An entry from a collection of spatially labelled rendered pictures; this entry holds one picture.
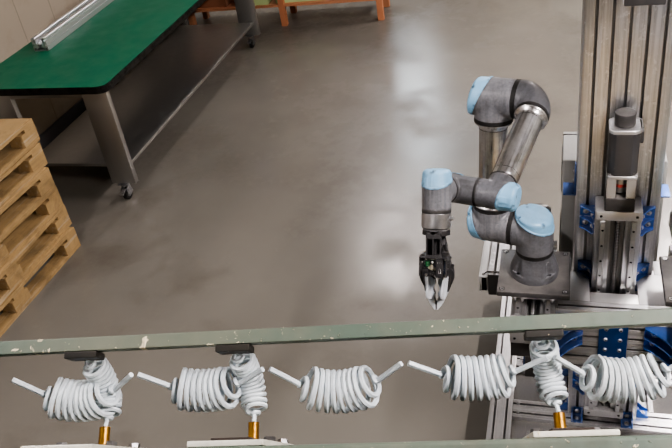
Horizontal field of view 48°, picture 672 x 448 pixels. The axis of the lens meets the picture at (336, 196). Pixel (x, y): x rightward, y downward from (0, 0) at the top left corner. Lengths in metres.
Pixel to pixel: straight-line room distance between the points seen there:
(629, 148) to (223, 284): 2.67
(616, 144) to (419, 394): 1.69
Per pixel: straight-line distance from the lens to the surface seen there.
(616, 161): 2.36
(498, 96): 2.24
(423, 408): 3.51
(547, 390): 1.11
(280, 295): 4.20
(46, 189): 4.84
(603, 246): 2.53
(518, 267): 2.49
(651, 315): 1.08
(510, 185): 1.96
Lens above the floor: 2.65
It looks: 33 degrees down
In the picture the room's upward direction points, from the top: 9 degrees counter-clockwise
